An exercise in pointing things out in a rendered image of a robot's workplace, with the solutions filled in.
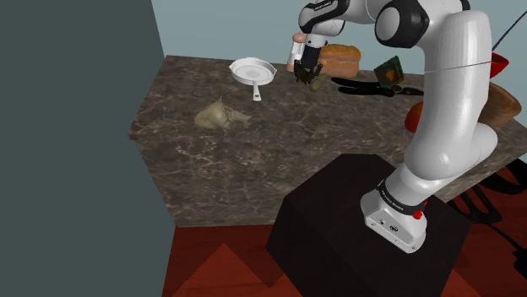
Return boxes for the small olive green lump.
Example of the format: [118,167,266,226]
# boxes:
[308,74,331,93]

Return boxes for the red cone with dark rod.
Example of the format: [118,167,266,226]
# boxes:
[489,9,527,79]

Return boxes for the black tongs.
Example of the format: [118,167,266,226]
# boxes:
[329,76,426,99]

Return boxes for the red round object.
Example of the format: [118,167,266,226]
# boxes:
[404,101,426,134]

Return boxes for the white bottle with pink cap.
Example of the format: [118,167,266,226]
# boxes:
[286,32,308,73]

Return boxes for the beige crumpled cloth bag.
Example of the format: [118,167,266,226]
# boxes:
[193,97,253,131]

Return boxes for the dark robot stand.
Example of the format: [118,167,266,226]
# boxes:
[264,154,473,297]

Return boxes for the green patterned box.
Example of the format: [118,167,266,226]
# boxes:
[372,55,405,89]

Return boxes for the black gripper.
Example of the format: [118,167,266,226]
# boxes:
[292,45,324,86]

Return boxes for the dark brown bread loaf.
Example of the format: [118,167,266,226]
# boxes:
[476,81,523,129]

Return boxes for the golden brown bread loaf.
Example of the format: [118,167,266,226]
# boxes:
[316,43,362,80]

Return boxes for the white frying pan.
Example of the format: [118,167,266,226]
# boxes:
[228,57,278,103]

